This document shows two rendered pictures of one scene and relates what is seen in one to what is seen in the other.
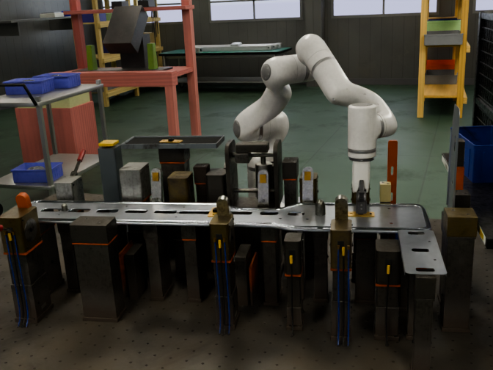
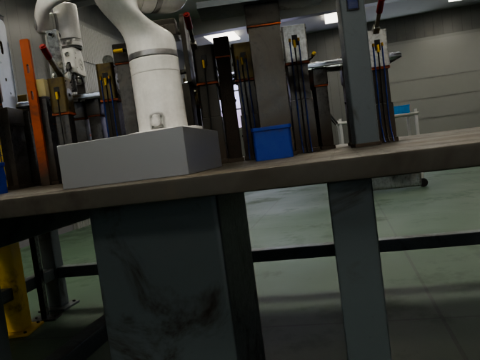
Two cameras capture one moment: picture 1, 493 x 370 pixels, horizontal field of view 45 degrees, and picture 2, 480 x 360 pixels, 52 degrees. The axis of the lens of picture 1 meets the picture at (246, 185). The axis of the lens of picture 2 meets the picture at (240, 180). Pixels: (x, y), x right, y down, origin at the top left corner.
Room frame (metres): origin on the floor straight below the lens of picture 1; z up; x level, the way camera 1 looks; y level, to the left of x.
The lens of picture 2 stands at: (3.66, -0.08, 0.74)
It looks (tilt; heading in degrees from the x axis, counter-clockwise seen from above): 4 degrees down; 171
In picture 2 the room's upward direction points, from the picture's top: 7 degrees counter-clockwise
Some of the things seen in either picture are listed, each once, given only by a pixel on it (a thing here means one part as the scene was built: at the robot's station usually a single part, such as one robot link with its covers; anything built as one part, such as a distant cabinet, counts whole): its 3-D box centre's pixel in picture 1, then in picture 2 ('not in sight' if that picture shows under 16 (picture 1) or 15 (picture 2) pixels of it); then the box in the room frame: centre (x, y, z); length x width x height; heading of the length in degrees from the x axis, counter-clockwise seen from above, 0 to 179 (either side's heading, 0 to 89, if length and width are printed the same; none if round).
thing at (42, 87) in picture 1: (45, 139); not in sight; (5.13, 1.73, 0.57); 1.21 x 0.70 x 1.14; 159
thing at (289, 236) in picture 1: (293, 284); not in sight; (1.61, -0.13, 0.84); 0.10 x 0.05 x 0.29; 169
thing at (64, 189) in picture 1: (76, 224); (379, 88); (2.13, 0.65, 0.88); 0.12 x 0.07 x 0.36; 169
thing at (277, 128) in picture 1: (267, 138); (133, 11); (2.43, -0.10, 1.10); 0.19 x 0.12 x 0.24; 113
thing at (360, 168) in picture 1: (361, 172); (73, 61); (1.75, -0.35, 1.14); 0.10 x 0.07 x 0.11; 169
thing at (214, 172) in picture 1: (221, 220); (211, 106); (2.06, 0.10, 0.89); 0.12 x 0.07 x 0.38; 169
